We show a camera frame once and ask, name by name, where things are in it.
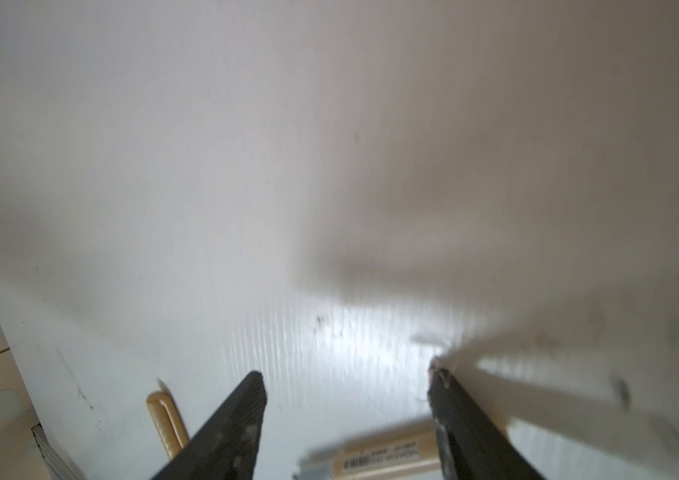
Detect tan pen cap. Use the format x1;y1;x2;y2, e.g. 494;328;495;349
145;391;189;460

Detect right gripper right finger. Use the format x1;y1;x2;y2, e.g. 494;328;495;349
427;358;543;480

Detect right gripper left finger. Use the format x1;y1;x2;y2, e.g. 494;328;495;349
154;371;267;480

